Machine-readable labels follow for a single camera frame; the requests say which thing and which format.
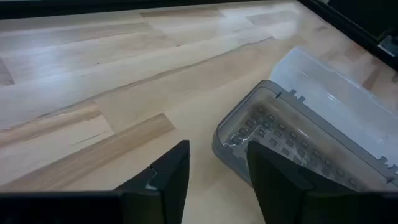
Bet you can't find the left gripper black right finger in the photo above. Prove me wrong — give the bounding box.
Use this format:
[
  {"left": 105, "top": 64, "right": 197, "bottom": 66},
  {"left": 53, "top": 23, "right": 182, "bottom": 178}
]
[{"left": 247, "top": 141, "right": 354, "bottom": 224}]

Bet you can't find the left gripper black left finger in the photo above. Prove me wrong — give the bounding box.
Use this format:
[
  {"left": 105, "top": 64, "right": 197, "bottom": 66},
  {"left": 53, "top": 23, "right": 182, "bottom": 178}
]
[{"left": 114, "top": 139, "right": 190, "bottom": 224}]

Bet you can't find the translucent supply box grey lid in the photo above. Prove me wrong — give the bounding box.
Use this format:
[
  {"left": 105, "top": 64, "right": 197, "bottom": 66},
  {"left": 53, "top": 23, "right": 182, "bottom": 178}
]
[{"left": 211, "top": 46, "right": 398, "bottom": 192}]

